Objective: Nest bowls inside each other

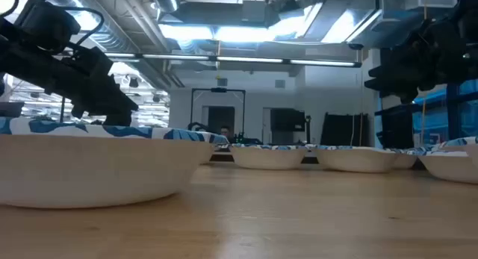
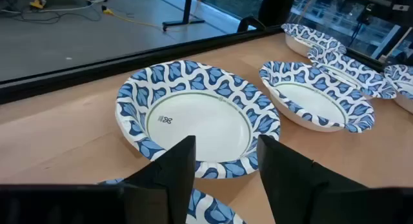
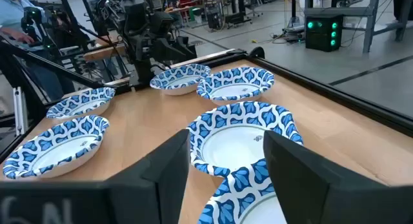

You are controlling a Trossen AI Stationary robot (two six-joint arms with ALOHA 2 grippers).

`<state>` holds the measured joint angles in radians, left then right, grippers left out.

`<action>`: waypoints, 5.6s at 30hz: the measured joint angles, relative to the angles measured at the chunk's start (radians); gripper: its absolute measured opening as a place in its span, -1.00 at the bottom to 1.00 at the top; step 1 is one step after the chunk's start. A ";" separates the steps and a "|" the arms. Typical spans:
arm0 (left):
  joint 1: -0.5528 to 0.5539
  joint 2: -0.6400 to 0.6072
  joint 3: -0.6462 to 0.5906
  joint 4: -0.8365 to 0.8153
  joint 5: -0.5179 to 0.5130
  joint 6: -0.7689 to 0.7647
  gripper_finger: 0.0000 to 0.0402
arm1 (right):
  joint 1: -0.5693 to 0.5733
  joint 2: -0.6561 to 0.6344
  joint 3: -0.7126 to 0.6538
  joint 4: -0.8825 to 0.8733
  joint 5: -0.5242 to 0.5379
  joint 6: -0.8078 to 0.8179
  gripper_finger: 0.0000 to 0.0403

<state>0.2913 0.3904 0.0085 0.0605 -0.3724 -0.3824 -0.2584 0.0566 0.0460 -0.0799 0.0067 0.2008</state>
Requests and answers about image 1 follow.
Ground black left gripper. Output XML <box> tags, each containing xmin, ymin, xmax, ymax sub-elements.
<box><xmin>0</xmin><ymin>18</ymin><xmax>140</xmax><ymax>127</ymax></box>

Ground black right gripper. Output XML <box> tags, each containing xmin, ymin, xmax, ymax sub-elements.
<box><xmin>364</xmin><ymin>19</ymin><xmax>466</xmax><ymax>105</ymax></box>

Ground black cabinet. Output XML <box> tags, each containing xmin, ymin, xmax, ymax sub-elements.
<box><xmin>375</xmin><ymin>106</ymin><xmax>415</xmax><ymax>150</ymax></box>

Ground black panel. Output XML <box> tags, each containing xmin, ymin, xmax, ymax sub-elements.
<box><xmin>320</xmin><ymin>112</ymin><xmax>370</xmax><ymax>147</ymax></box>

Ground black monitor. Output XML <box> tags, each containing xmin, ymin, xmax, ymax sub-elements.
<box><xmin>270</xmin><ymin>107</ymin><xmax>306</xmax><ymax>133</ymax></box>

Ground long ceiling light bar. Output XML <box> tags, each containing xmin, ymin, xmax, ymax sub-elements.
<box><xmin>104</xmin><ymin>52</ymin><xmax>363</xmax><ymax>69</ymax></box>

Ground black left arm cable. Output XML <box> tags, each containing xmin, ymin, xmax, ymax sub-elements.
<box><xmin>61</xmin><ymin>6</ymin><xmax>106</xmax><ymax>47</ymax></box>

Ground black background gantry frame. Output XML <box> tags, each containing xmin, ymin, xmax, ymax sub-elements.
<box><xmin>190</xmin><ymin>87</ymin><xmax>246</xmax><ymax>143</ymax></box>

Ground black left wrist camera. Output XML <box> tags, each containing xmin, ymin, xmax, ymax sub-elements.
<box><xmin>13</xmin><ymin>0</ymin><xmax>82</xmax><ymax>54</ymax></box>

